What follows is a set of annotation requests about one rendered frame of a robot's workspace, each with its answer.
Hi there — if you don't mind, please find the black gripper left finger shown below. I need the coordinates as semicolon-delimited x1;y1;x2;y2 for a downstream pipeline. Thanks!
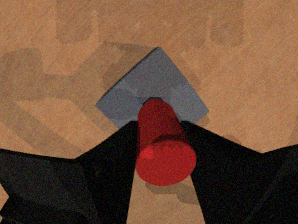
0;121;138;224

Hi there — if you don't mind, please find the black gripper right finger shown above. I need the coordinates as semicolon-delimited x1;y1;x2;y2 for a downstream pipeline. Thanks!
181;120;298;224

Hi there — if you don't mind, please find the red cylinder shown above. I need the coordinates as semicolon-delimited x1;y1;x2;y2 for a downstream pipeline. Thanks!
136;100;197;186

